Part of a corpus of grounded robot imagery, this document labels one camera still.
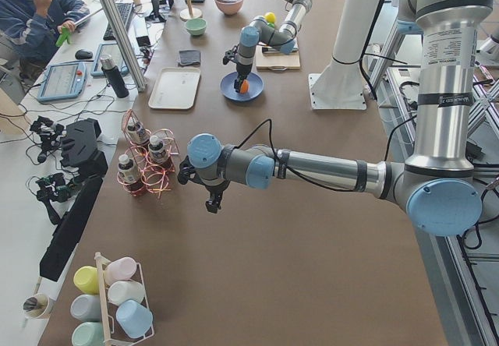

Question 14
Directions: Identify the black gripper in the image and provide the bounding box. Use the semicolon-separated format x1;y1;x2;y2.
234;55;253;93
202;178;230;214

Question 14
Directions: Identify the cream rabbit tray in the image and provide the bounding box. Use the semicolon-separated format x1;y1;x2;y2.
148;67;200;110

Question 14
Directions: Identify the orange fruit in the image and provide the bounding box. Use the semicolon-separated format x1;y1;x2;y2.
239;79;250;94

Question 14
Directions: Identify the pink bowl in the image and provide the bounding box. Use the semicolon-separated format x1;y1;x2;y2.
215;0;244;16

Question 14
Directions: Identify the tea bottle top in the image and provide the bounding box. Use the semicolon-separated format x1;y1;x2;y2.
126;120;150;146

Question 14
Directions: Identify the copper wire bottle rack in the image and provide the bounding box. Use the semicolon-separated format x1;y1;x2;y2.
119;110;179;197

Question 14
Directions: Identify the wooden cutting board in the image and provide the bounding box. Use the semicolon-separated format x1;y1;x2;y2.
254;41;301;71

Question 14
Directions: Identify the grey folded cloth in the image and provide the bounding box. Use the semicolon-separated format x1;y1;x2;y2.
178;49;201;67

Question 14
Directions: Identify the black keyboard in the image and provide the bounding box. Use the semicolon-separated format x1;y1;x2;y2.
102;2;136;42

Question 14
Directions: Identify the black water bottle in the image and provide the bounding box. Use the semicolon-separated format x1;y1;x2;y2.
100;54;129;98

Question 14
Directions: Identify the teach pendant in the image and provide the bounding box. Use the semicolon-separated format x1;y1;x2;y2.
37;62;87;103
90;42;130;78

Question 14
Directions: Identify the wooden stand base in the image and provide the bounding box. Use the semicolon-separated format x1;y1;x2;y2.
179;0;203;22

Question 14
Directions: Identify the cup rack with cups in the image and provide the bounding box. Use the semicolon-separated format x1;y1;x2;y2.
69;252;155;345

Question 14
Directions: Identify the paper cup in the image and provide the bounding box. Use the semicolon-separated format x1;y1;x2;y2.
23;293;55;319

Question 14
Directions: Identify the yellow lemon upper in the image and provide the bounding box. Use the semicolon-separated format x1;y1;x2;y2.
264;12;276;26

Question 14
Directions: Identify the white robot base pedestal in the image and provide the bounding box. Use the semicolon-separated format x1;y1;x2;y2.
309;0;377;110

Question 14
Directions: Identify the tea bottle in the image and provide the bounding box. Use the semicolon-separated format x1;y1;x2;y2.
148;135;172;170
118;154;146;196
126;120;150;146

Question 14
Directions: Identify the seated person blue hoodie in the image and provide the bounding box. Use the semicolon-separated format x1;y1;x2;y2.
1;0;90;63

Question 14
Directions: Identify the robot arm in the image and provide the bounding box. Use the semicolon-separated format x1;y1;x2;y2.
224;0;313;93
178;0;494;237

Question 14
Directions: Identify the teach pendant far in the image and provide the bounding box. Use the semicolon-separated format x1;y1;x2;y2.
90;42;130;78

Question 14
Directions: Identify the tea bottle lower left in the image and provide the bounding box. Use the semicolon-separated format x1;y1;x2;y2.
148;135;172;170

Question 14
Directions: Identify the tea bottle lower right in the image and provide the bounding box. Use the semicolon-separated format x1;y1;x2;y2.
118;154;146;196

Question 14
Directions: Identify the green bowl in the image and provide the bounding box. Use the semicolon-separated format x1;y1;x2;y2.
185;18;207;37

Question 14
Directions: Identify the blue plate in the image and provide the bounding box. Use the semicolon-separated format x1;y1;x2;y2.
220;72;264;102

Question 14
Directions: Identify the teach pendant near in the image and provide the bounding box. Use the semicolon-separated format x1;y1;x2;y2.
37;62;87;103

